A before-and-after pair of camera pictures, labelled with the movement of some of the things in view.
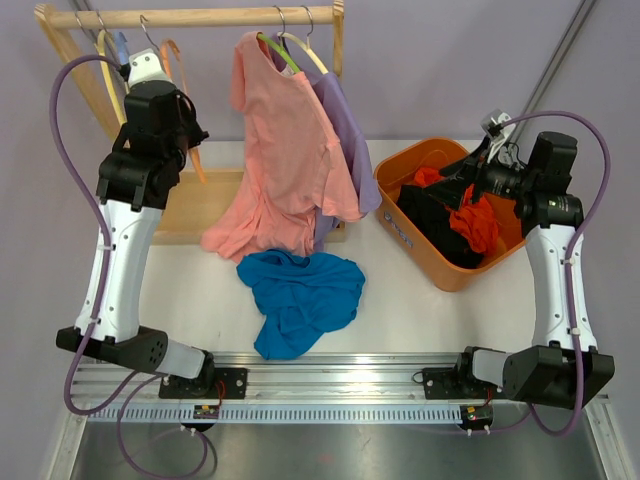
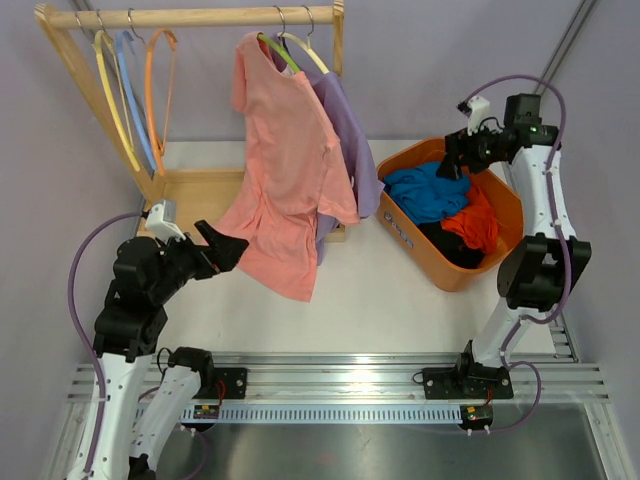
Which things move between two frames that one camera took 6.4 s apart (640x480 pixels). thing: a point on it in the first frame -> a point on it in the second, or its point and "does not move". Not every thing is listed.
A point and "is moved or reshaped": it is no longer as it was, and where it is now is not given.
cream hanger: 306,46 does not move
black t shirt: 431,219 does not move
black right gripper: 451,190 -> 456,145
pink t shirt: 297,168 does not move
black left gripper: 195,134 -> 224,254
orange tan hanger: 163,50 is moved or reshaped
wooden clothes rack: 199,196 does not move
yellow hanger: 101,38 -> 113,121
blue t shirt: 301,297 -> 422,196
